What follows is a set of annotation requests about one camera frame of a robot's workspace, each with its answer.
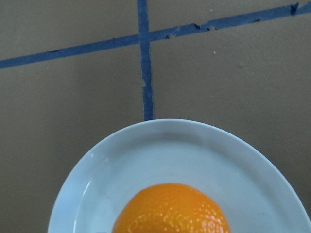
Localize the light blue plate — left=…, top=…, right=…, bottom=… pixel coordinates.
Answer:
left=48, top=119, right=311, bottom=233

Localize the orange fruit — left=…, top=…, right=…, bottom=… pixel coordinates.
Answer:
left=112, top=183, right=231, bottom=233

